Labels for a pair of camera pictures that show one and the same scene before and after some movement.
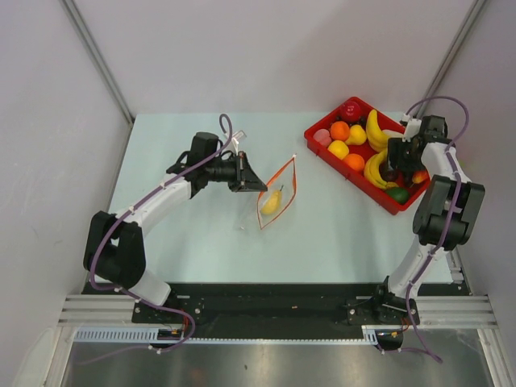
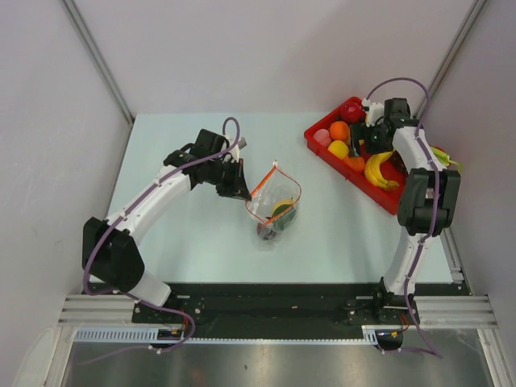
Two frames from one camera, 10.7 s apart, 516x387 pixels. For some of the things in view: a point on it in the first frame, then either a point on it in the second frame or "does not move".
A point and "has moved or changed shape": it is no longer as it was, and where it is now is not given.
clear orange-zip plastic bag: (280, 191) has moved or changed shape
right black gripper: (396, 146) -> (364, 131)
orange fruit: (355, 161) does not move
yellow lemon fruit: (339, 148) does not move
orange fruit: (339, 131) does not move
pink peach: (322, 136) does not move
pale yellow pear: (272, 204) -> (282, 202)
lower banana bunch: (372, 171) does not move
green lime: (401, 195) -> (282, 222)
